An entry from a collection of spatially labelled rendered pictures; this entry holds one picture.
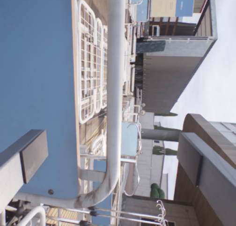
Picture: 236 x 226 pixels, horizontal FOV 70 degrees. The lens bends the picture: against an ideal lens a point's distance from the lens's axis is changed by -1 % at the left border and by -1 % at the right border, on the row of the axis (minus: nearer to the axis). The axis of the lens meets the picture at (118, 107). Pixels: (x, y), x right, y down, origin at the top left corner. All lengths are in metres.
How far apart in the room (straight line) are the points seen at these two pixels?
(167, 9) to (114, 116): 9.52
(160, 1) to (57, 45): 9.61
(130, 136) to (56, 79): 3.38
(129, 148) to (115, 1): 3.50
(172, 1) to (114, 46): 9.65
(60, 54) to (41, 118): 0.10
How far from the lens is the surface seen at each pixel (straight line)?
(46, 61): 0.26
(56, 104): 0.26
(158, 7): 9.72
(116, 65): 0.22
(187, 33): 12.41
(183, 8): 9.82
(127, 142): 3.63
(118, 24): 0.23
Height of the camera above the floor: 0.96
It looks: 9 degrees down
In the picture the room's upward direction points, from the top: 94 degrees clockwise
